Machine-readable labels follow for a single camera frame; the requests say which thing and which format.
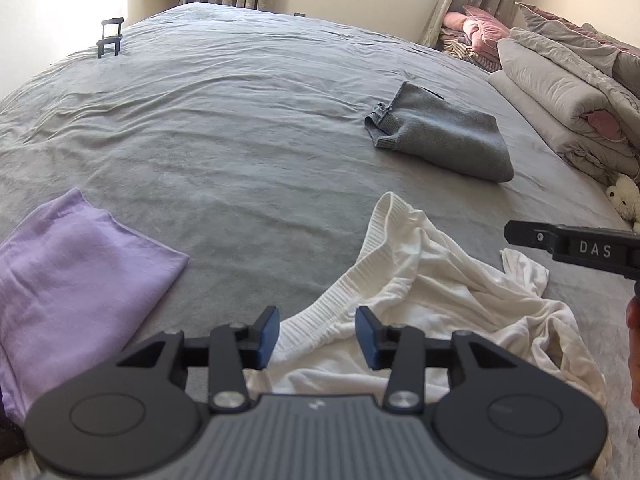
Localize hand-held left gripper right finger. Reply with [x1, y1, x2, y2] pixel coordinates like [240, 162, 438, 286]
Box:
[355, 306, 521, 413]

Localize black phone stand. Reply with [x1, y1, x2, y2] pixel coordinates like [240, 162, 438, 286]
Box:
[96, 17, 124, 59]

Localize pink bedding pile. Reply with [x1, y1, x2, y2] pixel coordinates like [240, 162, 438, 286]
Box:
[440, 5, 512, 73]

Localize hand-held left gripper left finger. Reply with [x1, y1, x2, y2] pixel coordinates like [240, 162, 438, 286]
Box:
[116, 305, 281, 413]

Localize folded grey sweater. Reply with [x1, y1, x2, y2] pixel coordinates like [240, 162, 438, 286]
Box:
[364, 81, 516, 182]

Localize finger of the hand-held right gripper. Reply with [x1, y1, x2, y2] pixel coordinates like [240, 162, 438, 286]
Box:
[504, 220, 640, 281]

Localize white garment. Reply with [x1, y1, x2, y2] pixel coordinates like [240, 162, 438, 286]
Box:
[244, 191, 613, 480]

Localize folded grey duvet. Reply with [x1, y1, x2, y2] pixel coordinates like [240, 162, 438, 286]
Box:
[487, 27, 640, 181]

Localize folded purple garment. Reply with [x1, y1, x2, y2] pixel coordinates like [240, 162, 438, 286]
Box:
[0, 187, 191, 426]

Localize white plush dog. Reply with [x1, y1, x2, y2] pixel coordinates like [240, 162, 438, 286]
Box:
[605, 172, 640, 233]

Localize person's right hand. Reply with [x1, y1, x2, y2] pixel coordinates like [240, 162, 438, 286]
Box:
[626, 296, 640, 402]

